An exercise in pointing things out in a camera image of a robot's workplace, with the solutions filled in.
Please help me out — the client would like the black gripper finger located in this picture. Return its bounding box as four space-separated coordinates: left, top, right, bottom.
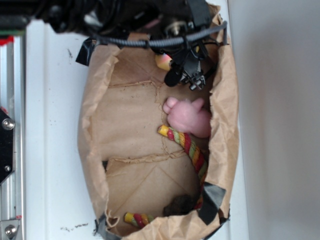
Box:
180 69 206 91
164 69 181 87

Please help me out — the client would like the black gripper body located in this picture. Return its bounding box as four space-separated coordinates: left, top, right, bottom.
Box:
149 0 212 75

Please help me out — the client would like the yellow green sponge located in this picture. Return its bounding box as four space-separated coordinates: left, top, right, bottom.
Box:
154 54 172 72

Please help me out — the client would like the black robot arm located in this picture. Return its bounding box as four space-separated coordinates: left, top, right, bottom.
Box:
0 0 212 90

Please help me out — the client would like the pink plush toy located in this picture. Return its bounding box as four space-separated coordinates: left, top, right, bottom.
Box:
162 96 212 139

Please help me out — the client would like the brown paper bag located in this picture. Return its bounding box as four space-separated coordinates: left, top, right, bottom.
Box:
76 0 240 240

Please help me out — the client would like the dark fuzzy ball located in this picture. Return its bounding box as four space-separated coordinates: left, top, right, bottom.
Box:
163 194 196 217

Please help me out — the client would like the grey braided cable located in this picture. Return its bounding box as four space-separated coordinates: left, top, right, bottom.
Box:
92 21 231 50

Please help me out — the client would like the multicolour rope toy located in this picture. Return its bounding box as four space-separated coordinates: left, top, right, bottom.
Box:
123 125 208 229

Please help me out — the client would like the black metal bracket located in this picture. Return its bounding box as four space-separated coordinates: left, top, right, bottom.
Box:
0 106 16 184

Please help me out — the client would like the aluminium frame rail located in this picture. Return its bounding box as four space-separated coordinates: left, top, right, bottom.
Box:
0 36 26 240

